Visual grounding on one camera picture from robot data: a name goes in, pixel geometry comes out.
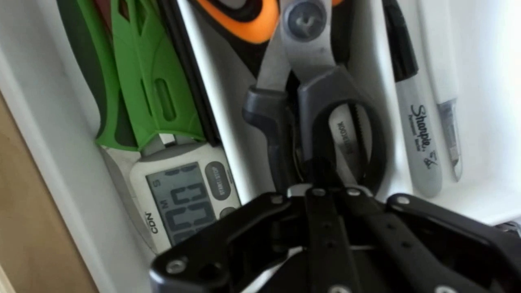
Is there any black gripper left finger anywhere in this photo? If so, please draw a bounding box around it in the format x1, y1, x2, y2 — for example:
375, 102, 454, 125
147, 185, 362, 293

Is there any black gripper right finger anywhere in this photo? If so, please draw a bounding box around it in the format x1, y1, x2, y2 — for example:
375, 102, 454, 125
340, 185, 521, 293

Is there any black kitchen scissors red latch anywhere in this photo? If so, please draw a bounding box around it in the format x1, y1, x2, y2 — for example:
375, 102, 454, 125
240, 0, 390, 198

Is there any gray wooden kitchen drawer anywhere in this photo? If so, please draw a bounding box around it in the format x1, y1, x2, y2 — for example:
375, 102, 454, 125
0, 87, 102, 293

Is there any white digital kitchen timer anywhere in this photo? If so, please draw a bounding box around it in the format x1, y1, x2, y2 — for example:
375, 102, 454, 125
97, 141, 244, 256

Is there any black Sharpie marker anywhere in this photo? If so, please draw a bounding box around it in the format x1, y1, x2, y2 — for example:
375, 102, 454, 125
380, 0, 444, 199

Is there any white cutlery organizer tray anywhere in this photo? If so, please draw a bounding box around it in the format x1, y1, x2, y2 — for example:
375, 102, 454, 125
0, 0, 521, 293

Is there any light green knife sheath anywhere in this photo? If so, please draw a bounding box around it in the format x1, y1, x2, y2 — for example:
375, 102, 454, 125
108, 0, 206, 151

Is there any dark green knife sheath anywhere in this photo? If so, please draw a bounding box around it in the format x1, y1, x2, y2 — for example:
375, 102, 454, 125
55, 0, 139, 152

